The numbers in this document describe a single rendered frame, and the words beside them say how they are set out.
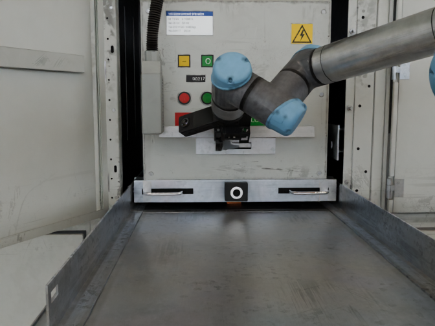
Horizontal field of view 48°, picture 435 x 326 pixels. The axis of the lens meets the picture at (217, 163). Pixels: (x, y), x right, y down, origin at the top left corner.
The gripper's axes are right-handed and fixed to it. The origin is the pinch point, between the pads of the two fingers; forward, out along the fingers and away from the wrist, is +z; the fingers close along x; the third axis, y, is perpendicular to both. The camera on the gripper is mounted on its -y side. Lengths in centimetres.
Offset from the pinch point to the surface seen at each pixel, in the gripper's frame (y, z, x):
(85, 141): -32.7, -2.3, 0.6
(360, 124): 36.9, -1.3, 4.8
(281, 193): 17.1, 10.7, -9.4
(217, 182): 0.2, 8.9, -6.5
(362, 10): 36.7, -15.6, 29.3
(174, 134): -10.8, -0.1, 3.3
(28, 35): -40, -26, 14
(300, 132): 21.4, -0.1, 3.4
